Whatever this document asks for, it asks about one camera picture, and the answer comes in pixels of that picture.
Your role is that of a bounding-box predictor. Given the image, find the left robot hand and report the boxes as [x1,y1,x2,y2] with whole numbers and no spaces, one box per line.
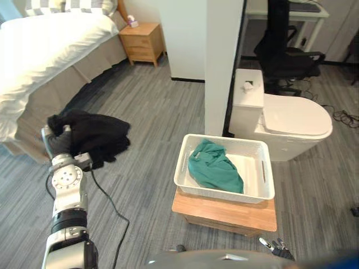
[40,124,74,160]

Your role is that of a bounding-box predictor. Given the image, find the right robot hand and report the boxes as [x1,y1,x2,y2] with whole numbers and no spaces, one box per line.
[259,236,296,261]

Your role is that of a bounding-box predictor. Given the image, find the black cloth garment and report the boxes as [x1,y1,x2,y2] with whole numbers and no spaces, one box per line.
[47,108,131,170]

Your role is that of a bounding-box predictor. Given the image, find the beige bed skirt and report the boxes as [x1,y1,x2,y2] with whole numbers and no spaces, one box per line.
[5,35,128,165]

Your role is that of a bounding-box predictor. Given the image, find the bed with white duvet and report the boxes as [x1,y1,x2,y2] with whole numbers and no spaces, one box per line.
[0,11,128,165]

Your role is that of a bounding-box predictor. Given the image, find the white plastic laundry basket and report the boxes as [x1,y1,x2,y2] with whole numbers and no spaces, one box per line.
[173,133,276,205]

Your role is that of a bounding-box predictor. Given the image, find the green cloth garment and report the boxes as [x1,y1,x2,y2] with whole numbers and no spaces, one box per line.
[187,138,245,194]

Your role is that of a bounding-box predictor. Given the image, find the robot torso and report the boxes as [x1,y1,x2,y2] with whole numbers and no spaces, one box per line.
[144,244,359,269]

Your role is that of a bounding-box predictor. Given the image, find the low wooden table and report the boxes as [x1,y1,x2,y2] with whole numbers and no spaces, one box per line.
[171,187,278,238]

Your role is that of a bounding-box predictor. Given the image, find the white toilet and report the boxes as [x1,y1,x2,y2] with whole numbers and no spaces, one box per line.
[229,68,334,163]

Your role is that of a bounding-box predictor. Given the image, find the wooden nightstand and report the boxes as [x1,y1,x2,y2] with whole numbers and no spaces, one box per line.
[118,22,166,68]

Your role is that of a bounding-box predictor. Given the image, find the striped grey white pillow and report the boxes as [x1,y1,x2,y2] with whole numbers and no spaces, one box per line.
[24,0,118,17]

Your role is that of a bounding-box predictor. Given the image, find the black office chair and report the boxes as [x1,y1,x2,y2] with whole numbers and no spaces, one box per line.
[254,0,326,95]

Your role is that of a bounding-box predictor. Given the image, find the white desk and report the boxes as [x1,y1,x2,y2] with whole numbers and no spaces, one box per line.
[246,0,329,53]

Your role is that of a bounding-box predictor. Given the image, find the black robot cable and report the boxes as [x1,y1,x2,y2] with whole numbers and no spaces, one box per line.
[90,168,131,269]

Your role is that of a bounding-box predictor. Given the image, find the black floor cables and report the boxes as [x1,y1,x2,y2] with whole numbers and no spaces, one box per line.
[304,78,359,127]

